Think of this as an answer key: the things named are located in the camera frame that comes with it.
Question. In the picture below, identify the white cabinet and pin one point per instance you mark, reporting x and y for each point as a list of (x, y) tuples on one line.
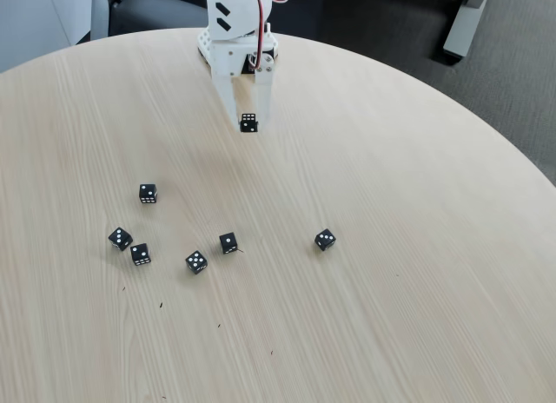
[(39, 21)]

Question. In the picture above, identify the black dice two pips up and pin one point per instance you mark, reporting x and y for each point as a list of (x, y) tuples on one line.
[(140, 254), (147, 193)]

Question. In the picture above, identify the black dice three pips up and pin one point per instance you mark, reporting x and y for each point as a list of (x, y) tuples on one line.
[(120, 239), (325, 239)]

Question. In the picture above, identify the black dice one pip up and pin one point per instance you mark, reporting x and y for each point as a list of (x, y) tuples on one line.
[(228, 242)]

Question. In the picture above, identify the black chair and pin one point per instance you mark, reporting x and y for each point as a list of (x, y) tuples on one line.
[(156, 12)]

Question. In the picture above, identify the black dice six pips up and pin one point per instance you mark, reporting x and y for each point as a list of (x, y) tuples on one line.
[(249, 123)]

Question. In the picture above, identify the grey desk leg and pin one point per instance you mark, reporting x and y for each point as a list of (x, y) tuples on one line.
[(462, 25)]

